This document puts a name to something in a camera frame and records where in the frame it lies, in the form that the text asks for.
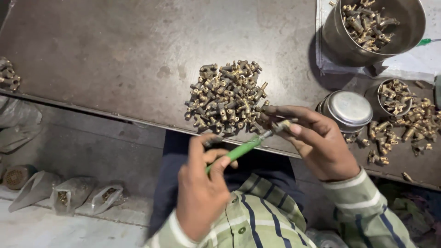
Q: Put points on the person's left hand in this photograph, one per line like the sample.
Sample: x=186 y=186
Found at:
x=199 y=196

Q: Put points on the person's right hand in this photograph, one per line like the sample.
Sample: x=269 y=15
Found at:
x=320 y=144

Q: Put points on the single brass valve fitting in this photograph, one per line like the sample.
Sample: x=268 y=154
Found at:
x=280 y=125

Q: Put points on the dark blue trousers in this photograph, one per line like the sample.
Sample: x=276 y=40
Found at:
x=172 y=172

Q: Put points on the steel container with lid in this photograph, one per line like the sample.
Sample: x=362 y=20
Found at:
x=348 y=109

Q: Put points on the striped green shirt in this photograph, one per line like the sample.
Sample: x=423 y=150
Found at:
x=262 y=217

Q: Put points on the small steel cup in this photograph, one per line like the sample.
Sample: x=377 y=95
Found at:
x=372 y=103

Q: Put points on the brass fittings heaped in cup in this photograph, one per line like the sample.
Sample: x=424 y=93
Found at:
x=393 y=98

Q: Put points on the small metal piece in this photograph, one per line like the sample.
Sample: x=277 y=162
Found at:
x=407 y=177

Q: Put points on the clear plastic bottle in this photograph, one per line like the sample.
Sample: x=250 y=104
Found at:
x=325 y=239

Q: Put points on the plastic bag with brass parts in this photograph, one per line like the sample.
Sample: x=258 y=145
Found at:
x=103 y=199
x=69 y=196

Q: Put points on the large steel bucket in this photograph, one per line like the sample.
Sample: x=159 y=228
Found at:
x=341 y=48

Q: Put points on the scattered spread of brass fittings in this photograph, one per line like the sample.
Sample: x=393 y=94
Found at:
x=418 y=125

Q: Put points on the big pile of brass fittings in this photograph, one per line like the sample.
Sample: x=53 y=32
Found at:
x=225 y=98

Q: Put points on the heap of dark cloth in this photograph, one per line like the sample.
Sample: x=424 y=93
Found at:
x=413 y=210

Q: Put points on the white woven sack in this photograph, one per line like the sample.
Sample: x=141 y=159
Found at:
x=413 y=62

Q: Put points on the brass fittings filling bucket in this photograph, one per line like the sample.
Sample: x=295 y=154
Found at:
x=367 y=26

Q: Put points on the empty clear plastic bag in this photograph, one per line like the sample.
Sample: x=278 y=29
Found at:
x=32 y=191

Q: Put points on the round mesh metal part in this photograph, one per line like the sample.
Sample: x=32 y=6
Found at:
x=15 y=176

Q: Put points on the heap of crumpled plastic bags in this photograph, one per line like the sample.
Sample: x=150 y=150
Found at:
x=19 y=120

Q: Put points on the small cluster of dull fittings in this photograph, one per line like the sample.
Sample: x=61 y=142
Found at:
x=8 y=75

